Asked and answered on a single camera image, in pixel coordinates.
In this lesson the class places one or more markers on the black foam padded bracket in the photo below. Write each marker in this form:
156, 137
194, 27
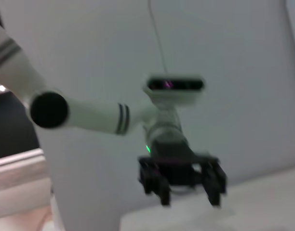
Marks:
178, 173

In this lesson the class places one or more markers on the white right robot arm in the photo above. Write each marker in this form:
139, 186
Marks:
92, 115

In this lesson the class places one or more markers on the person in white t-shirt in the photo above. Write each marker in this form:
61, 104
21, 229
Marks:
17, 187

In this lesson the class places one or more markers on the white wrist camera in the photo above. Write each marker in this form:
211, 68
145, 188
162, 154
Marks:
174, 92

